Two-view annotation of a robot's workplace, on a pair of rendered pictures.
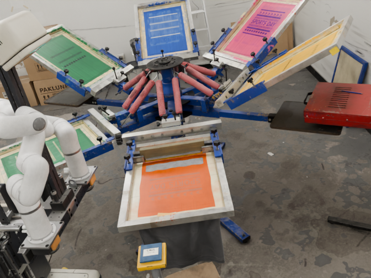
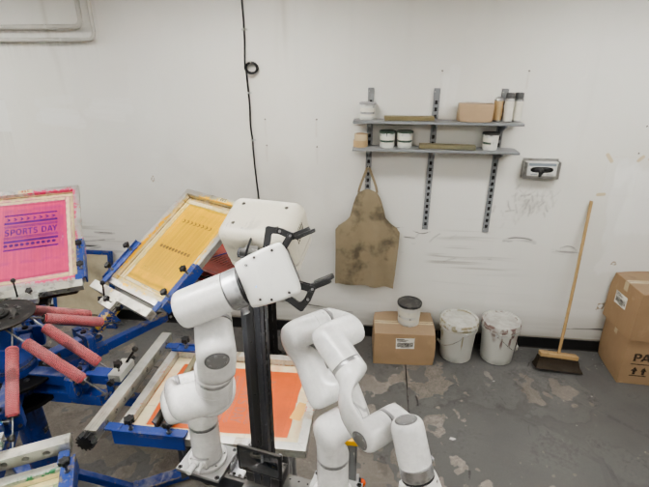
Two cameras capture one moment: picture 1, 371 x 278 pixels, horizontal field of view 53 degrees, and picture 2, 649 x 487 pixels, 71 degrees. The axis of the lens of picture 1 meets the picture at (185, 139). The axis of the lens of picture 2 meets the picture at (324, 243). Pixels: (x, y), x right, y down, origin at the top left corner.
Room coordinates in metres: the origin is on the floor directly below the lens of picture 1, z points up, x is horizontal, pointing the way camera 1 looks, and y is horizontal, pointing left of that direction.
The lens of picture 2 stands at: (1.22, 1.70, 2.39)
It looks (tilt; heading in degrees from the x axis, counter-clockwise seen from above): 22 degrees down; 275
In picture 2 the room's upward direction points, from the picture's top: straight up
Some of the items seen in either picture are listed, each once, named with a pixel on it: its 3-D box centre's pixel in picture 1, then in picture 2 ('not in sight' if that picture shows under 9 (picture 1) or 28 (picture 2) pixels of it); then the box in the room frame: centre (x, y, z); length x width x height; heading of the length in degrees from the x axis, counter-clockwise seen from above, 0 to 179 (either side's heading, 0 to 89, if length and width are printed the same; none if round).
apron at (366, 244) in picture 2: not in sight; (367, 229); (1.15, -1.83, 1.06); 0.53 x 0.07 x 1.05; 178
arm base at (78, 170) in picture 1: (73, 162); (203, 444); (1.71, 0.61, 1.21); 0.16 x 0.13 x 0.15; 76
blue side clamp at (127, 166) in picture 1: (131, 159); (151, 436); (2.03, 0.37, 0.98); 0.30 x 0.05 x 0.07; 178
